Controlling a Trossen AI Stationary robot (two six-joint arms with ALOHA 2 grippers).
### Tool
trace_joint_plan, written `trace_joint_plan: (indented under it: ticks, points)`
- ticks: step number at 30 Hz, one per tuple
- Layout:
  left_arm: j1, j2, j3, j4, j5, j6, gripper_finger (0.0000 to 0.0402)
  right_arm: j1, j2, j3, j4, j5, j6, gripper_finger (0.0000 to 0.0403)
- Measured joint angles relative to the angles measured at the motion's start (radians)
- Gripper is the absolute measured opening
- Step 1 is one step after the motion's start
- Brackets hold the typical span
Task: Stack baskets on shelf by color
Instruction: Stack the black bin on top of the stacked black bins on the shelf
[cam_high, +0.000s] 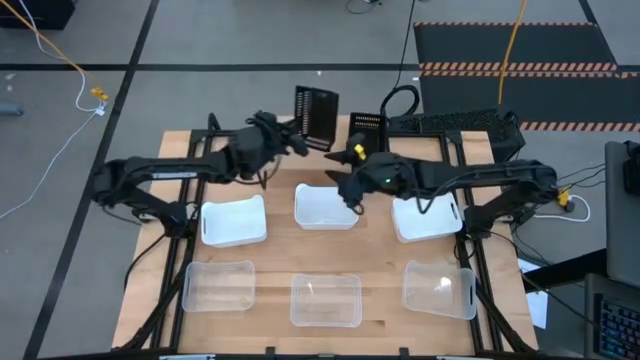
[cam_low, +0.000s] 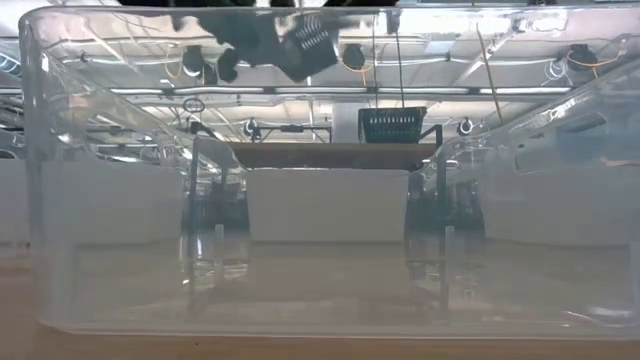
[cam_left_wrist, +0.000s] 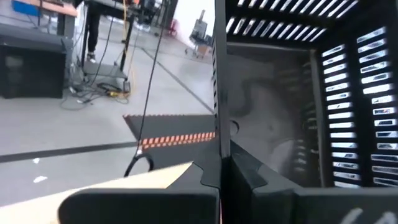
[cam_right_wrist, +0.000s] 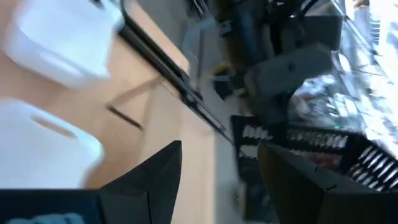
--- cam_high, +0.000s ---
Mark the black side desk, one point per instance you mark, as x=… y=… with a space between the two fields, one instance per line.
x=560 y=265

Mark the black aluminium table frame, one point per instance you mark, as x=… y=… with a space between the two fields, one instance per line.
x=200 y=134

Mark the clear plastic basket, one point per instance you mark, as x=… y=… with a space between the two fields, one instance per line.
x=326 y=300
x=219 y=286
x=440 y=290

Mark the white plastic basket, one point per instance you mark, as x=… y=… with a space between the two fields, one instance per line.
x=234 y=222
x=425 y=220
x=320 y=207

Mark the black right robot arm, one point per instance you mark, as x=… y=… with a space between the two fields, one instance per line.
x=490 y=172

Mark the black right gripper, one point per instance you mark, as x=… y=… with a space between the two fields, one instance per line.
x=380 y=175

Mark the backlit computer keyboard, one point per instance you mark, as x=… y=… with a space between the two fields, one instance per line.
x=620 y=330

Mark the grey closed laptop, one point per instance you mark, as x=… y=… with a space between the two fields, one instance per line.
x=622 y=215

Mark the black perforated box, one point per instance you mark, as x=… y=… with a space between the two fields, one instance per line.
x=460 y=122

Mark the black hazard-striped floor mat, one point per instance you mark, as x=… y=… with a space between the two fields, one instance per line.
x=550 y=97
x=515 y=45

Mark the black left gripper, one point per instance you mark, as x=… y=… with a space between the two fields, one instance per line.
x=272 y=137

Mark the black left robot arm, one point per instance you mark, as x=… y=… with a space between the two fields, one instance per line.
x=165 y=170

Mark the grey floor object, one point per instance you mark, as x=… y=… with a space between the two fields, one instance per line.
x=10 y=109

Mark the small yellow clip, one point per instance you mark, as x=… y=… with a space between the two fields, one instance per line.
x=359 y=151

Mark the black desk device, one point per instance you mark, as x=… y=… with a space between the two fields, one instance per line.
x=631 y=167

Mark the black cabinet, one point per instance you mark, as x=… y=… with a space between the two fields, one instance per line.
x=35 y=12

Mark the yellow plug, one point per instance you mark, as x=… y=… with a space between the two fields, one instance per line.
x=563 y=196

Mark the black slotted plastic basket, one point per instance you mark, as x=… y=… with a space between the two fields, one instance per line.
x=317 y=117
x=367 y=131

